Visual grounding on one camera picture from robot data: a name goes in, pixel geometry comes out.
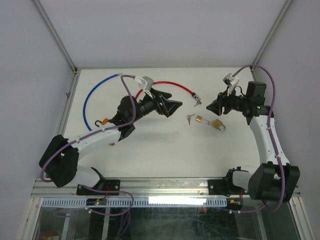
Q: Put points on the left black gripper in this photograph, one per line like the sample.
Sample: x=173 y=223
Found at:
x=170 y=106

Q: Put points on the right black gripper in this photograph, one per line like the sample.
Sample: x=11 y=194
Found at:
x=216 y=106

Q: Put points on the red cable lock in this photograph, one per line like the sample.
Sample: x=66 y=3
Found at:
x=192 y=93

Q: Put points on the small padlock keys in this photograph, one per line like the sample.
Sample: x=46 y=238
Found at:
x=189 y=117

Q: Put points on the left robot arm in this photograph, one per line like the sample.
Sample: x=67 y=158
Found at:
x=60 y=159

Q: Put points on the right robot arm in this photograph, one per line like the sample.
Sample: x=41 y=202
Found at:
x=275 y=179

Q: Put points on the orange black padlock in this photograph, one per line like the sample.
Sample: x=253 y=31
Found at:
x=99 y=123

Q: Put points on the red cable lock keys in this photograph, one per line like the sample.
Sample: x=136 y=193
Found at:
x=197 y=103

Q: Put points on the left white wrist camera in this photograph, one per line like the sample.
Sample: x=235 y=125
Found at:
x=145 y=83

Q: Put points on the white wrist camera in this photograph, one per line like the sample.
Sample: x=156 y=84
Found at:
x=145 y=83
x=231 y=82

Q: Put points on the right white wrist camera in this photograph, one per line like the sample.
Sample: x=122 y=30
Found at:
x=231 y=82

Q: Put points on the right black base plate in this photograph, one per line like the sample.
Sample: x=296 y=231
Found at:
x=217 y=187

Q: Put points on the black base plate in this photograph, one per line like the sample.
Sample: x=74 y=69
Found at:
x=103 y=186
x=217 y=187

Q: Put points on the blue cable lock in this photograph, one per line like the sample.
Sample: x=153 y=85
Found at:
x=92 y=97

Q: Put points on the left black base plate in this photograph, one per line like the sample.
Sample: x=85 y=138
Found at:
x=103 y=186

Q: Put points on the aluminium mounting rail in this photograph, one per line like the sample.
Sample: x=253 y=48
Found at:
x=139 y=187

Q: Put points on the white slotted cable duct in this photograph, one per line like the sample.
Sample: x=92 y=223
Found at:
x=140 y=202

